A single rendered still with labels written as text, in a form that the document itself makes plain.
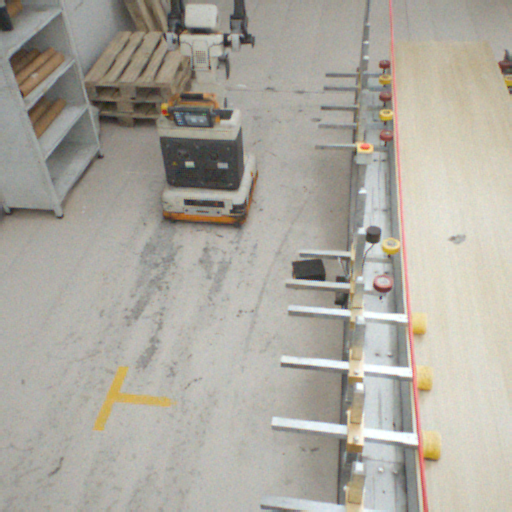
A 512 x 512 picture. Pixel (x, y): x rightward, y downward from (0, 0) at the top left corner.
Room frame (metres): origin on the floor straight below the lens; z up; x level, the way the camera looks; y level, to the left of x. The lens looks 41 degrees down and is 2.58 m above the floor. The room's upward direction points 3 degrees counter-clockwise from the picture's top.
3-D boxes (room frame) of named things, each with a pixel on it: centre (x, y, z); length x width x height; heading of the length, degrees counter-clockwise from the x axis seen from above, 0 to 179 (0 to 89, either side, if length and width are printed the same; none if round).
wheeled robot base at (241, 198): (3.55, 0.31, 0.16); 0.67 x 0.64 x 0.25; 169
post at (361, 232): (1.73, -0.43, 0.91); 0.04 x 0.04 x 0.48; 79
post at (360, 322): (1.24, -0.34, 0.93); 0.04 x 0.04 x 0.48; 79
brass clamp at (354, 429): (0.97, -0.29, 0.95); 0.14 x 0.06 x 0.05; 169
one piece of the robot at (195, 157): (3.46, 0.33, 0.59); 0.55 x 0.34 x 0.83; 79
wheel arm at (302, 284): (1.71, -0.34, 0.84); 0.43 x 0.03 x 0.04; 79
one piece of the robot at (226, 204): (3.23, 0.35, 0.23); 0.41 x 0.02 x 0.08; 79
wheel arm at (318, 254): (1.94, -0.42, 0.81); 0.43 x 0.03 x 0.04; 79
